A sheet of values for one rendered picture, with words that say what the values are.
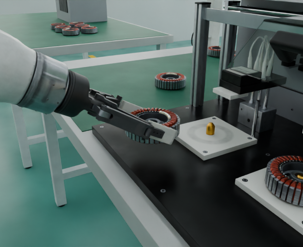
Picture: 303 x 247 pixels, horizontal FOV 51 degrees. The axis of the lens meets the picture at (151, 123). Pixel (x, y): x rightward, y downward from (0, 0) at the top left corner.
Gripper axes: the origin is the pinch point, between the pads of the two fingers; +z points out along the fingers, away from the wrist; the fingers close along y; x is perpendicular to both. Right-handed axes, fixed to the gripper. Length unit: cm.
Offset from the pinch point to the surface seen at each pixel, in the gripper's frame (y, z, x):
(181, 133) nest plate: -3.1, 11.5, -0.4
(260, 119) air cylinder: 3.7, 25.8, 10.5
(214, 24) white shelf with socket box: -85, 71, 45
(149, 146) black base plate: -3.1, 4.6, -5.7
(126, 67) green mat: -73, 29, 6
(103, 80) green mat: -61, 16, -2
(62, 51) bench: -133, 20, -3
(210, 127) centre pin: 0.7, 14.9, 4.0
